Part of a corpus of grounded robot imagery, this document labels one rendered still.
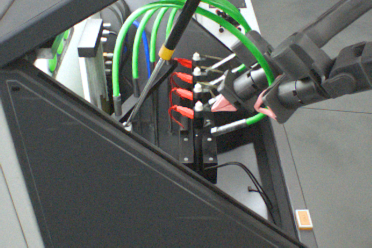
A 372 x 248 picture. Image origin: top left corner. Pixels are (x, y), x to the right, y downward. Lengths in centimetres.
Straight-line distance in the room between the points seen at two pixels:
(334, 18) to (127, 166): 56
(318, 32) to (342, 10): 7
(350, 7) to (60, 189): 71
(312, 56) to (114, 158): 38
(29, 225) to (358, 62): 66
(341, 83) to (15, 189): 59
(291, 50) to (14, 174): 52
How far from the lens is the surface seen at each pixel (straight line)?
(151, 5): 96
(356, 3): 109
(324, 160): 275
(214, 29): 182
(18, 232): 98
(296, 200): 118
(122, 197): 86
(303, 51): 81
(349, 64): 78
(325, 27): 106
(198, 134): 119
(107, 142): 77
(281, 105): 91
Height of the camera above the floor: 181
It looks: 37 degrees down
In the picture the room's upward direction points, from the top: straight up
